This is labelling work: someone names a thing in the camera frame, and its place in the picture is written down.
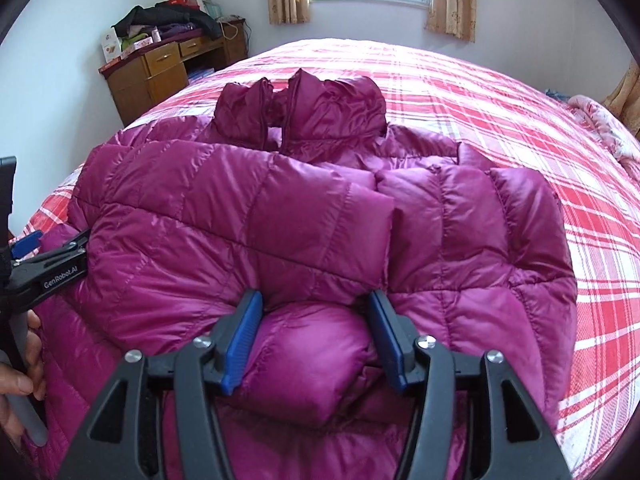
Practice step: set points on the bed with red plaid sheet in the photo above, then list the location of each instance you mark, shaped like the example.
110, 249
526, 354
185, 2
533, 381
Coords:
500, 125

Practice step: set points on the wooden desk with drawers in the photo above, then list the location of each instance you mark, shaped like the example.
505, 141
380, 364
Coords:
160, 67

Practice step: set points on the tan patterned cloth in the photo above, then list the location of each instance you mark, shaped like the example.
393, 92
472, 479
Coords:
627, 92

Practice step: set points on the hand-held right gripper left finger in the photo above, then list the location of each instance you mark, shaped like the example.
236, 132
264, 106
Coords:
240, 340

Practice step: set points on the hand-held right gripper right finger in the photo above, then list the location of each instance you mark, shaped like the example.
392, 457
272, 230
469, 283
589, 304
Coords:
392, 345

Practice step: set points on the magenta down jacket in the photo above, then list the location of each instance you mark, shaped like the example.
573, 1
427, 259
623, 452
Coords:
240, 220

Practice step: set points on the pink flat box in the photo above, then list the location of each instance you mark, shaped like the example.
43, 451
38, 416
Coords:
137, 43

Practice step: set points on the pile of dark clothes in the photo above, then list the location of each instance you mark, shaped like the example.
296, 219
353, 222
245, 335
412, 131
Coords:
165, 22

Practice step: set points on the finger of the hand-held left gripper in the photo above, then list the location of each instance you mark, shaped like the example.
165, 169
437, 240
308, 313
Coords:
62, 274
26, 244

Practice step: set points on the white printed box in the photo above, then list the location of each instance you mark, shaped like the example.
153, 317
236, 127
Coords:
112, 46

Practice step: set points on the person's left hand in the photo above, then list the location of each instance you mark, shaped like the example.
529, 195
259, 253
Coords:
32, 355

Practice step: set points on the pink floral pillow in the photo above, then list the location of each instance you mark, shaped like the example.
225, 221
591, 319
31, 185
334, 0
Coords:
607, 130

